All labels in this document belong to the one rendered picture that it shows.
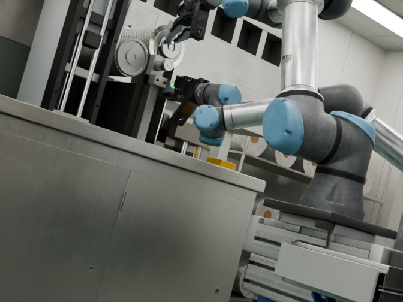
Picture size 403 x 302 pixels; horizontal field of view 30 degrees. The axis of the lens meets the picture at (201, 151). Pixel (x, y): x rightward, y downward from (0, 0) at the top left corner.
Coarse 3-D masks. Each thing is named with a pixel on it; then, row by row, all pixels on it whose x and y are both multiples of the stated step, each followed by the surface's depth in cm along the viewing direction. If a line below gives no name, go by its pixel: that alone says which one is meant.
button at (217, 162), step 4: (208, 160) 240; (212, 160) 238; (216, 160) 237; (220, 160) 236; (216, 164) 237; (220, 164) 236; (224, 164) 237; (228, 164) 238; (232, 164) 239; (232, 168) 239
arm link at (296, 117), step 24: (288, 0) 182; (312, 0) 181; (288, 24) 179; (312, 24) 179; (288, 48) 176; (312, 48) 176; (288, 72) 173; (312, 72) 173; (288, 96) 168; (312, 96) 168; (264, 120) 171; (288, 120) 163; (312, 120) 165; (288, 144) 165; (312, 144) 166
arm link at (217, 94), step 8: (208, 88) 233; (216, 88) 230; (224, 88) 228; (232, 88) 227; (208, 96) 232; (216, 96) 229; (224, 96) 227; (232, 96) 228; (240, 96) 230; (208, 104) 231; (216, 104) 229; (224, 104) 228
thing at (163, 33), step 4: (160, 32) 247; (164, 32) 248; (160, 36) 248; (176, 36) 252; (156, 40) 247; (156, 44) 247; (180, 44) 253; (156, 48) 247; (180, 48) 253; (156, 52) 247; (180, 52) 253; (176, 56) 253; (148, 60) 253; (172, 60) 252; (176, 60) 253
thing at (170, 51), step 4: (164, 36) 249; (160, 40) 248; (164, 40) 247; (160, 44) 247; (164, 44) 247; (176, 44) 250; (160, 48) 247; (164, 48) 247; (168, 48) 248; (172, 48) 249; (176, 48) 250; (160, 52) 248; (164, 52) 247; (168, 52) 248; (172, 52) 249; (176, 52) 250; (164, 56) 249; (168, 56) 248; (172, 56) 249
